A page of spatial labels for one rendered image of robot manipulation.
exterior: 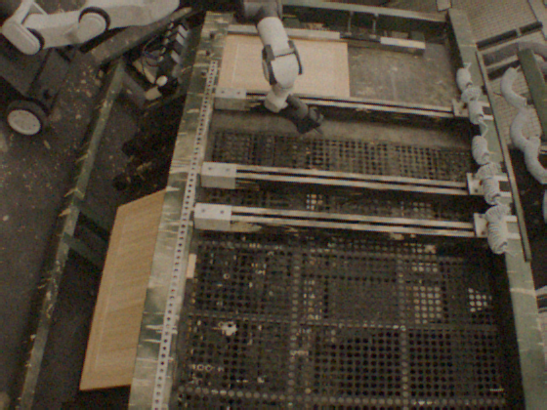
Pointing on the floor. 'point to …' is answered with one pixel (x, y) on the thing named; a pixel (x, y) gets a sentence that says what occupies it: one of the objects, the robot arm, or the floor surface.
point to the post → (100, 39)
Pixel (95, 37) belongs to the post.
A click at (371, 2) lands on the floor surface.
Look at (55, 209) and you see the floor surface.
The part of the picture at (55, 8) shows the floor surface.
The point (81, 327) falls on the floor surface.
